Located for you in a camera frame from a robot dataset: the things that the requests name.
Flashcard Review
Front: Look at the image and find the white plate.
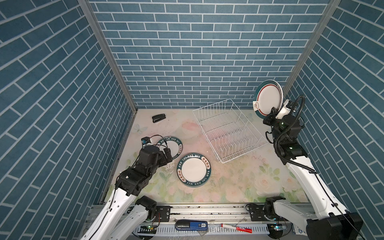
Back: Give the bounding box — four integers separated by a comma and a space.
253, 80, 283, 119
157, 136, 183, 160
177, 153, 212, 188

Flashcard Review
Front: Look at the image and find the white wire dish rack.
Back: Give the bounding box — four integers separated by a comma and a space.
193, 99, 267, 164

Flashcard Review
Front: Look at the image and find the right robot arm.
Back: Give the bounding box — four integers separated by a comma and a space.
263, 107, 364, 240

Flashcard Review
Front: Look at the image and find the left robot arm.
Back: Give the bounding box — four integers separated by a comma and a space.
82, 145, 173, 240

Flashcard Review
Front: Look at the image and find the black stapler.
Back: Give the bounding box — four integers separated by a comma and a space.
152, 114, 166, 123

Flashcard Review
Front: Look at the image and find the left controller board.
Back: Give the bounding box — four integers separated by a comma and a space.
138, 226, 157, 235

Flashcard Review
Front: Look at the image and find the controller board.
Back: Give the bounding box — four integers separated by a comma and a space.
268, 224, 287, 235
138, 226, 157, 235

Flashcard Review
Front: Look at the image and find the blue black handheld device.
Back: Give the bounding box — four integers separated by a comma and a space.
175, 220, 208, 231

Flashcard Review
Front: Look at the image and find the right controller board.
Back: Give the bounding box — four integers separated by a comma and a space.
268, 224, 287, 235

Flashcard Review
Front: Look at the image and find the white toothpaste box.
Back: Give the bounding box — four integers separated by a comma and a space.
293, 224, 308, 237

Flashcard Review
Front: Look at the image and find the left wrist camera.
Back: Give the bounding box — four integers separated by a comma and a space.
141, 137, 152, 145

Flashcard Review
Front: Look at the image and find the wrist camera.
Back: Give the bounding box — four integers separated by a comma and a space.
276, 100, 294, 120
141, 137, 152, 145

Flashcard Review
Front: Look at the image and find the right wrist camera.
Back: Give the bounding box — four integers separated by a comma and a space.
276, 100, 294, 120

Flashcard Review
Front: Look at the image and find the aluminium mounting rail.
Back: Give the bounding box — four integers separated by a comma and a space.
78, 202, 341, 240

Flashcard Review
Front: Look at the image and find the red handled screwdriver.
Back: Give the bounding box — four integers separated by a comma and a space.
221, 224, 253, 234

